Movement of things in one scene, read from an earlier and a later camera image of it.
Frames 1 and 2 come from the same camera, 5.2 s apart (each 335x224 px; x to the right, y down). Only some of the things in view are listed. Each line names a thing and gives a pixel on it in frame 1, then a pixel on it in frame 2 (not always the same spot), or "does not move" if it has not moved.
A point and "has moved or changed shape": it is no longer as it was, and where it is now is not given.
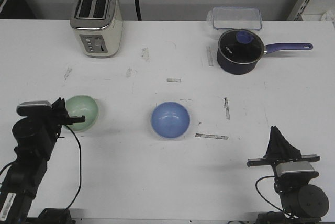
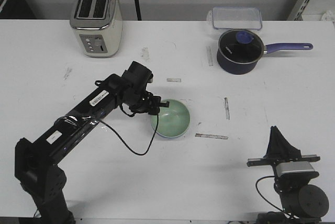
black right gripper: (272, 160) does not move
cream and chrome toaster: (96, 17) does not move
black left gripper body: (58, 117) → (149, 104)
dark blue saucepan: (239, 69) does not move
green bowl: (80, 105) has moved or changed shape
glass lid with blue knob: (241, 46) does not move
